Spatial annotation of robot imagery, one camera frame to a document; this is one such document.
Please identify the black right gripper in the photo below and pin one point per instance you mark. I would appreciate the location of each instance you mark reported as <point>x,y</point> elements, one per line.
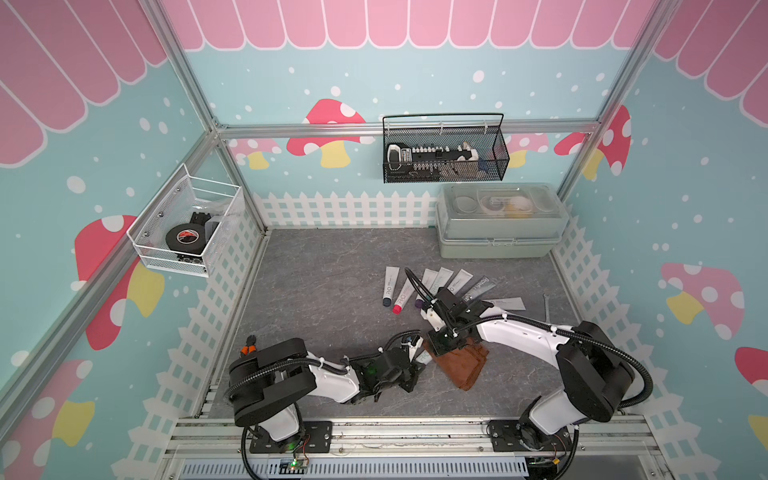
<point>438,350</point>

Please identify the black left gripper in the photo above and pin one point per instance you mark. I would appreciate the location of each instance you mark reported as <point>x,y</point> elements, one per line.
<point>411,374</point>

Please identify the brown cloth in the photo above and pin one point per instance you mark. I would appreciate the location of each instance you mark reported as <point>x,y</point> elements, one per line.
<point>462,366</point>

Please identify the silver purple Protetix toothpaste tube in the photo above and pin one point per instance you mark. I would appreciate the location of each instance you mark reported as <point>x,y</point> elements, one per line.
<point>481,287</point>

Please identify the white green cap toothpaste tube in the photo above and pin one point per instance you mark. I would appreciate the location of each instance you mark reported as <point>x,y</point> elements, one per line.
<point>444,275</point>

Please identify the white R&O purple cap tube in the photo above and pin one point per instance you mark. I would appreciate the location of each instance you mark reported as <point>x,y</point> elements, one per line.
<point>427,280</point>

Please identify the white pink cap toothpaste tube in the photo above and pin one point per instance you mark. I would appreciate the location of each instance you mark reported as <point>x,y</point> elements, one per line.
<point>403,297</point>

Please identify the white dark cap toothpaste tube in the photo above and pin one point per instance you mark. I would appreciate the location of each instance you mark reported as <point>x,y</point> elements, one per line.
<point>391,278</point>

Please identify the white R&O tube red scribble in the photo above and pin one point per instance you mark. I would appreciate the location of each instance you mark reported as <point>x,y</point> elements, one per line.
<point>459,281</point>

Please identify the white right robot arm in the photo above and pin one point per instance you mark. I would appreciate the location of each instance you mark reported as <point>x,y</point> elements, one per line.
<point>597,378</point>

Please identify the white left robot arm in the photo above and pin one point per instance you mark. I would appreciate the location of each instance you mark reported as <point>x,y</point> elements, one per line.
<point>265,385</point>

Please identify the small silver wrench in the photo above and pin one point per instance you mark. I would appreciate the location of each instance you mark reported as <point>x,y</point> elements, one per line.
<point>546,301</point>

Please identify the green plastic storage box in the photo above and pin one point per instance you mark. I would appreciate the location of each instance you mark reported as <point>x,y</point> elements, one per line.
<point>482,221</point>

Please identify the orange black pliers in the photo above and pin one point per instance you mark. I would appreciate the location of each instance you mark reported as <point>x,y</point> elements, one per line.
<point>249,347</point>

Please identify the black tape roll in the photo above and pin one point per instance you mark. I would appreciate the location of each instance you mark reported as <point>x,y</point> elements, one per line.
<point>189,238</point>

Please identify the black wire mesh basket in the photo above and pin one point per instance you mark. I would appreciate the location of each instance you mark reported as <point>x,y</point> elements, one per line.
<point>448,147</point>

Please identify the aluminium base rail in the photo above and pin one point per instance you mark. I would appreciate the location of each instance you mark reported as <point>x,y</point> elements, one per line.
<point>420,448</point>

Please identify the white wire basket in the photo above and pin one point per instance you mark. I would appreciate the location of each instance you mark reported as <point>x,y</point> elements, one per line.
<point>218,206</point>

